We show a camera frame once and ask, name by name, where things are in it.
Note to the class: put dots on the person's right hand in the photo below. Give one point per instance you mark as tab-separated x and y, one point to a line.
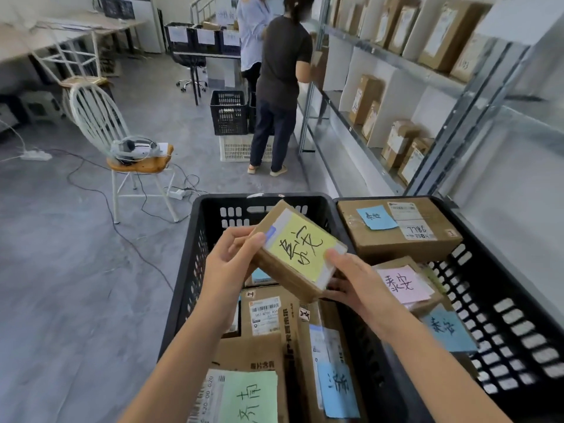
363	290

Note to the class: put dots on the person's left hand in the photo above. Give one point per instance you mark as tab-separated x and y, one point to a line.
227	273

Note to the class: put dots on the person's right thumb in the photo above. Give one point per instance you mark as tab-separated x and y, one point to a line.
338	262

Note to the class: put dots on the person's left thumb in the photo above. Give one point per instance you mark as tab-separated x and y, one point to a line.
251	250

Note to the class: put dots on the cardboard box with yellow note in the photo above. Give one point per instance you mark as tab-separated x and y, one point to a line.
299	253

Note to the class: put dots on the person's right forearm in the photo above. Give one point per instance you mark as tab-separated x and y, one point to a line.
432	374

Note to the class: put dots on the person's left forearm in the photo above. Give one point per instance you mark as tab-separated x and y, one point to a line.
180	370

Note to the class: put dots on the small box under blue note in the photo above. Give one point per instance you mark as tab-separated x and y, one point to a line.
260	277

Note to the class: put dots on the black plastic crate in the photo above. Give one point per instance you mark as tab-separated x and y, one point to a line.
506	312
194	259

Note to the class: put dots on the cardboard box with barcode label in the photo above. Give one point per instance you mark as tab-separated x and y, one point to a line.
266	314

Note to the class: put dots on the cardboard box with pink note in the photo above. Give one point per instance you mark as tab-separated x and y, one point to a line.
403	284

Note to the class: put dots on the small white power strip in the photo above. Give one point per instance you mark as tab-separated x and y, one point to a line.
177	193

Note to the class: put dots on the white slotted crate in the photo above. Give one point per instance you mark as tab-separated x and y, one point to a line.
240	149

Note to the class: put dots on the long cardboard box, blue note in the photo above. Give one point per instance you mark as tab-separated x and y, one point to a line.
332	370

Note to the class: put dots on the cardboard box with green note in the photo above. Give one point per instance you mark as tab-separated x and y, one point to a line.
251	383

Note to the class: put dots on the small black slotted crate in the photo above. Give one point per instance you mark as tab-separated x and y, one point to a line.
228	112

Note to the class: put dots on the white headset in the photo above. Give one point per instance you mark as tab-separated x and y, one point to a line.
132	148

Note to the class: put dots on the black office chair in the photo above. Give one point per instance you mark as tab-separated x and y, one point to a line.
190	70

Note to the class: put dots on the narrow black-legged table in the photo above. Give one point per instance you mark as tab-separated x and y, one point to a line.
198	57

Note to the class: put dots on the white chair with wooden seat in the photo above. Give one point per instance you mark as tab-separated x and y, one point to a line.
99	118

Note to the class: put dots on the metal shelving rack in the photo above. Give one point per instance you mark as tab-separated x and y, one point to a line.
476	105

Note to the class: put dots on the black bin with white label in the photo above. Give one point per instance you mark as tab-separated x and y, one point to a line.
178	37
230	41
206	39

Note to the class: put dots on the stair railing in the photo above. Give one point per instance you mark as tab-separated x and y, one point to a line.
202	8

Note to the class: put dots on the rows of stored cardboard boxes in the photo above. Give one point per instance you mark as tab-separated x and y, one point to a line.
445	35

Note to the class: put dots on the white cabinet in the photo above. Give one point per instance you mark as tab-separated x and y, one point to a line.
141	21

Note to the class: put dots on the grey plastic stool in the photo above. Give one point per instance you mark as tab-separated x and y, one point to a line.
42	105

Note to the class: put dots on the wooden desk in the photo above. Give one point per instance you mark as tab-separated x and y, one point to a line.
53	32

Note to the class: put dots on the white frame chair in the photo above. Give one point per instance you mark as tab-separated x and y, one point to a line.
66	61

